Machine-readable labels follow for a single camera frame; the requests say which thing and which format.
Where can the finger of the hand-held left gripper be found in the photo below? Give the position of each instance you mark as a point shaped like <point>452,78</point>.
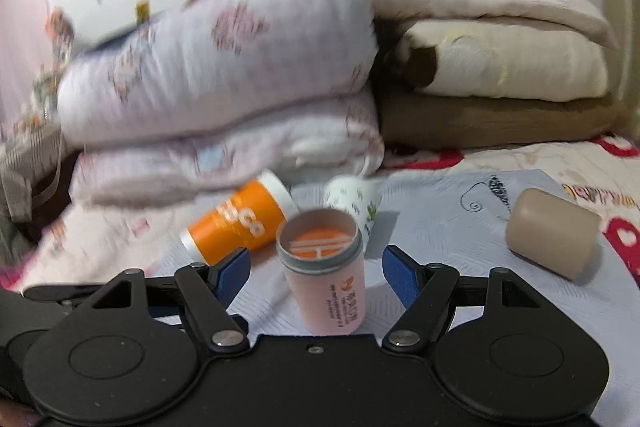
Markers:
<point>55,294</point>

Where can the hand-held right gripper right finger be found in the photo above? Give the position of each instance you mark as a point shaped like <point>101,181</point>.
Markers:
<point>399,279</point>

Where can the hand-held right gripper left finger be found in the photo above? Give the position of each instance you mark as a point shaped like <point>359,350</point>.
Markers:
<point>234,274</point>

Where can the pink cup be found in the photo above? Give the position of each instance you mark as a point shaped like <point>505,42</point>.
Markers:
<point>325,297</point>

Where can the orange cup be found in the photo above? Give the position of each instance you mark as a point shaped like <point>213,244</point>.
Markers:
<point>235,222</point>

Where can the white leaf-print cup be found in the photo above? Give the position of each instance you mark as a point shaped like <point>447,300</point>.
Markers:
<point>350,198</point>

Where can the beige cup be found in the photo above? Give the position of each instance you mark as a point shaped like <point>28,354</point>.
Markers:
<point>550,234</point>

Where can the light grey cloth mat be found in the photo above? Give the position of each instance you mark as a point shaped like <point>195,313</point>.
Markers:
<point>450,217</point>

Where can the dark cloth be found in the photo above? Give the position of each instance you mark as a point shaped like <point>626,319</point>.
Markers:
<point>30,212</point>

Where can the brown folded blanket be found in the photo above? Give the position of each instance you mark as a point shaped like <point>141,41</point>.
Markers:
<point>475,122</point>

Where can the floral bed sheet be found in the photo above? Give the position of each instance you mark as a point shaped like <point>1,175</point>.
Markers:
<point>575,162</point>

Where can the pink folded quilt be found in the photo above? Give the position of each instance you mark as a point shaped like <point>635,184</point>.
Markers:
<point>200,57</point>

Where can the cream blanket with brown patch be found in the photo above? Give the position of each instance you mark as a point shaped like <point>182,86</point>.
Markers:
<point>525,62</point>

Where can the pink net curtain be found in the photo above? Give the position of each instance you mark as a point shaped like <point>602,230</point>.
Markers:
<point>25,32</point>

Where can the yellow wall sticker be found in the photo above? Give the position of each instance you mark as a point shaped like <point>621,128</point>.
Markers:
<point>143,10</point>

